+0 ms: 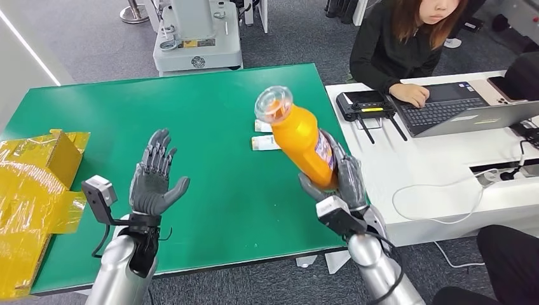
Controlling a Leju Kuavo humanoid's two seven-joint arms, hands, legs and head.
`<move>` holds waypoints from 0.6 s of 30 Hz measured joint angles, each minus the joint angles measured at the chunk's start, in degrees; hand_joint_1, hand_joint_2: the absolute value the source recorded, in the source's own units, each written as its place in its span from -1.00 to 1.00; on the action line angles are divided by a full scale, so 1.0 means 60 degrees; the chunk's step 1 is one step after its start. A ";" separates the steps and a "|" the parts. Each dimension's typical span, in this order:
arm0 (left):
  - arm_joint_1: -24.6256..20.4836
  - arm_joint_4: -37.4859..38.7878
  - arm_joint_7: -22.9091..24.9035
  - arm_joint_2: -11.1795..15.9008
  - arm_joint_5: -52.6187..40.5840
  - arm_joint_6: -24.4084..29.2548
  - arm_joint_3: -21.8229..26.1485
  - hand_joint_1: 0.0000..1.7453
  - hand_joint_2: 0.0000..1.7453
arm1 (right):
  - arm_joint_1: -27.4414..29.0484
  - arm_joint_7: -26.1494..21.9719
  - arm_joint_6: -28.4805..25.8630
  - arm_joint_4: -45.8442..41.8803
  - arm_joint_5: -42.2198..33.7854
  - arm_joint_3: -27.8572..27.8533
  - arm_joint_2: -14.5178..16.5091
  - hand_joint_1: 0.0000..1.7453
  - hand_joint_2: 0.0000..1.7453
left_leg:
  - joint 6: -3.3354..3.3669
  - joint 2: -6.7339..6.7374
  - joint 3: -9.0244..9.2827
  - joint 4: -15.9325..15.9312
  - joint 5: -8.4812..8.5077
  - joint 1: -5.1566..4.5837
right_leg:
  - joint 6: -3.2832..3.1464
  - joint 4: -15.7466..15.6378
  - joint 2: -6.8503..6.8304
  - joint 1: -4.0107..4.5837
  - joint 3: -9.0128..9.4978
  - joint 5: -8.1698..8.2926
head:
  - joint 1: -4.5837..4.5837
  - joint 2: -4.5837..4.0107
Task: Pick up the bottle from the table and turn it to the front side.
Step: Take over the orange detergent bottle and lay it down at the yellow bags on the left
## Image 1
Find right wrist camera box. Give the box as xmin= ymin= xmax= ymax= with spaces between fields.
xmin=315 ymin=195 xmax=367 ymax=236

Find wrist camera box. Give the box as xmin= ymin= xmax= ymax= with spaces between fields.
xmin=315 ymin=195 xmax=367 ymax=236
xmin=81 ymin=175 xmax=119 ymax=225

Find yellow taped cardboard box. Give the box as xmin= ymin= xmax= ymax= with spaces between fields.
xmin=0 ymin=129 xmax=91 ymax=301

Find metal stanchion base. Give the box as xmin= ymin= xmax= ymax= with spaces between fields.
xmin=119 ymin=0 xmax=149 ymax=24

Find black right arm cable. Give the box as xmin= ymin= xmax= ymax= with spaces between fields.
xmin=365 ymin=230 xmax=405 ymax=305

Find orange bottle with clear cap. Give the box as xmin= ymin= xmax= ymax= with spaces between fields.
xmin=254 ymin=86 xmax=340 ymax=190

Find person's hand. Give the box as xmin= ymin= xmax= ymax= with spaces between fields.
xmin=388 ymin=83 xmax=430 ymax=109

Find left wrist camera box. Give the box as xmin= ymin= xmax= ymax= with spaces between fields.
xmin=81 ymin=175 xmax=119 ymax=225

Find person's legs in black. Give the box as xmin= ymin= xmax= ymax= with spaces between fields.
xmin=431 ymin=225 xmax=539 ymax=305

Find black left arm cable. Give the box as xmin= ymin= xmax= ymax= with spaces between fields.
xmin=91 ymin=224 xmax=112 ymax=259

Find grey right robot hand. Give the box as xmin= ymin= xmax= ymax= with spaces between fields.
xmin=297 ymin=129 xmax=369 ymax=212

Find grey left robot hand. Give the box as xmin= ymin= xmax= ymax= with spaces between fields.
xmin=129 ymin=128 xmax=191 ymax=216

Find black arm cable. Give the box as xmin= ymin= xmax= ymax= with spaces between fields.
xmin=365 ymin=230 xmax=405 ymax=305
xmin=91 ymin=224 xmax=112 ymax=259

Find person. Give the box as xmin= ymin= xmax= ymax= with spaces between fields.
xmin=349 ymin=0 xmax=469 ymax=109

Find white floor cable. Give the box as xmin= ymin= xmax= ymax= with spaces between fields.
xmin=433 ymin=240 xmax=487 ymax=269

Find black chair base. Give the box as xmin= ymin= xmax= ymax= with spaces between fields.
xmin=324 ymin=0 xmax=358 ymax=23

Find black rounded object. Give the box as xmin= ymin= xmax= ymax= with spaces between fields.
xmin=503 ymin=51 xmax=539 ymax=102

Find grey laptop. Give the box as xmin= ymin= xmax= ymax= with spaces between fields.
xmin=389 ymin=81 xmax=539 ymax=139

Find black power plug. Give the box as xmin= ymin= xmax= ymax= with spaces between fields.
xmin=501 ymin=139 xmax=539 ymax=182

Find rose gold smartphone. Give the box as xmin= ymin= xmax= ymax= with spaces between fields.
xmin=488 ymin=76 xmax=529 ymax=104

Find black remote controller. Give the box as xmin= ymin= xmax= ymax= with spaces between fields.
xmin=335 ymin=90 xmax=409 ymax=146

